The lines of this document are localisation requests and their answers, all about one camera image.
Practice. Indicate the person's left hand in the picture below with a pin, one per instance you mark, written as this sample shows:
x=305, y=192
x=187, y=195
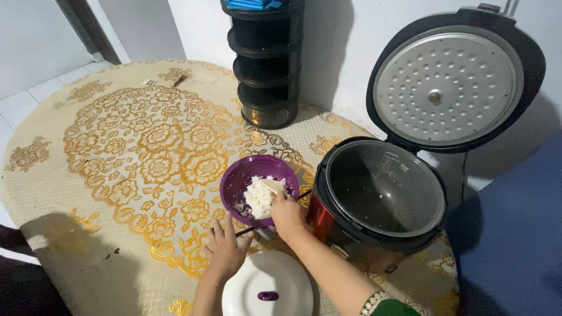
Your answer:
x=226, y=256

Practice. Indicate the person's right hand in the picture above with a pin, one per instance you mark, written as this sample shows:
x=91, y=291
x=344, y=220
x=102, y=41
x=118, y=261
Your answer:
x=289, y=217

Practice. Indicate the person's right fingers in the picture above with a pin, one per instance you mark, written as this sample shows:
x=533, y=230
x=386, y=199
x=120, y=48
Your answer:
x=278, y=198

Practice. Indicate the white rice paddle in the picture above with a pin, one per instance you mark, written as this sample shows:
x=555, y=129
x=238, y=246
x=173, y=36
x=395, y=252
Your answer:
x=272, y=185

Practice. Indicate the cooked white rice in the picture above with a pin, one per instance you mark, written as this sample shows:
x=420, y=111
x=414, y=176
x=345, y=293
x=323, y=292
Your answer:
x=258, y=199

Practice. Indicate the purple plastic bowl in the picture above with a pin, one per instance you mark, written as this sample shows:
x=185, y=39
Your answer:
x=246, y=175

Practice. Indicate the white lid with purple knob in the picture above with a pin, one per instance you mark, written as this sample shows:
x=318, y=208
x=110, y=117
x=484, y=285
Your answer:
x=263, y=276

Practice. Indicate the dark nonstick inner pot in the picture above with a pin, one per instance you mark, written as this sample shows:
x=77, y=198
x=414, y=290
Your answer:
x=386, y=188

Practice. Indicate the black tiered plastic rack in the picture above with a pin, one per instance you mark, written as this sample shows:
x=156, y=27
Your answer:
x=268, y=66

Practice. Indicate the gold floral tablecloth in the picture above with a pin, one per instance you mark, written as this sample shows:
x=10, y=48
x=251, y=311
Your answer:
x=131, y=153

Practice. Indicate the green sleeve with beaded cuff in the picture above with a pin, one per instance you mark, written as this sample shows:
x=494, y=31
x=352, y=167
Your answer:
x=388, y=306

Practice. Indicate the small paper label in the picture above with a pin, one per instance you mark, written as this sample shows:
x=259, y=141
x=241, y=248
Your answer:
x=149, y=82

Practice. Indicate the blue plastic pack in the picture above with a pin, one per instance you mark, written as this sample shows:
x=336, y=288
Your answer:
x=253, y=4

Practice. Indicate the red and black rice cooker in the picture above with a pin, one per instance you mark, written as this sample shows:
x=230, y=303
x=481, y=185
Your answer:
x=452, y=87

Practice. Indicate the blue cloth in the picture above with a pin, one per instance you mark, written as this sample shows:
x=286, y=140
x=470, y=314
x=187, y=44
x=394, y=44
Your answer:
x=513, y=237

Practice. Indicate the dark maroon seat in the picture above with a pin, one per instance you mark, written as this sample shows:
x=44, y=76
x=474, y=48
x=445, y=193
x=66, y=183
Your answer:
x=22, y=285

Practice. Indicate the dark wooden door frame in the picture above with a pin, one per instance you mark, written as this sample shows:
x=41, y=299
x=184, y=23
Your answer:
x=90, y=30

